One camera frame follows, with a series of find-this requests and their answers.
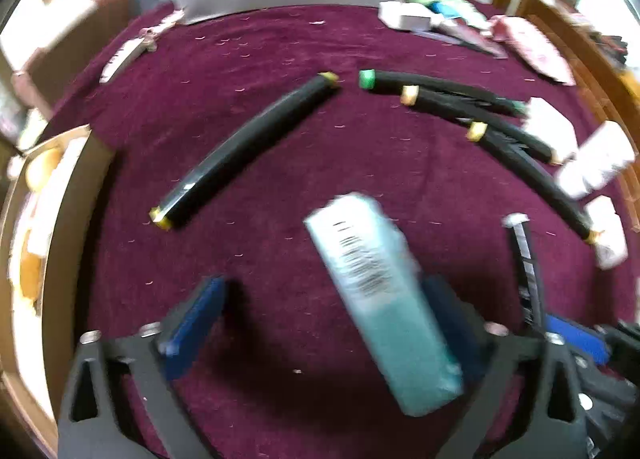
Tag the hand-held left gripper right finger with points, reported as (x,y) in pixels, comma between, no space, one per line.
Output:
(452,324)

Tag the black marker grey cap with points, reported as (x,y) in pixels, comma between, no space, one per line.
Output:
(525,259)

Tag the black marker green cap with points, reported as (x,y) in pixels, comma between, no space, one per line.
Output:
(440,88)

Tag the yellow wrapper packet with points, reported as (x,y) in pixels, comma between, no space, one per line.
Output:
(30,274)

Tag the black marker beige cap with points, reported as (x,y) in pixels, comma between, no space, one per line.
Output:
(475,114)

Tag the cardboard box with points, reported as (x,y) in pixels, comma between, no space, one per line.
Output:
(75,189)

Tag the black marker yellow caps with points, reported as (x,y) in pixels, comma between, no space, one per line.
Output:
(245,144)
(535,179)

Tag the small white box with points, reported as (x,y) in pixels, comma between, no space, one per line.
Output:
(405,16)

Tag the white bottle red label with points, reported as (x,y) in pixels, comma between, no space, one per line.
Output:
(607,231)

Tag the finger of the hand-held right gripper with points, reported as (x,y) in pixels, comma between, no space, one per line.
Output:
(575,339)

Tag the grey pen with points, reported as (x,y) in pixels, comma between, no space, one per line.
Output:
(445,36)

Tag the pink floral cloth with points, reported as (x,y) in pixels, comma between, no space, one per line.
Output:
(535,46)

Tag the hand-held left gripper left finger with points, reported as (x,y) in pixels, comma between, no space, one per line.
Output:
(195,319)

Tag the white bottle green label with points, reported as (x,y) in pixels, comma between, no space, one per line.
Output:
(597,161)

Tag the teal box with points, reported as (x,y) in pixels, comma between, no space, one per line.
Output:
(380,289)

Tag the white tool top left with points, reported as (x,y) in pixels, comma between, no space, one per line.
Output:
(125,55)

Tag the white square box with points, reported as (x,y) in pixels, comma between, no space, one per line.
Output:
(550,126)

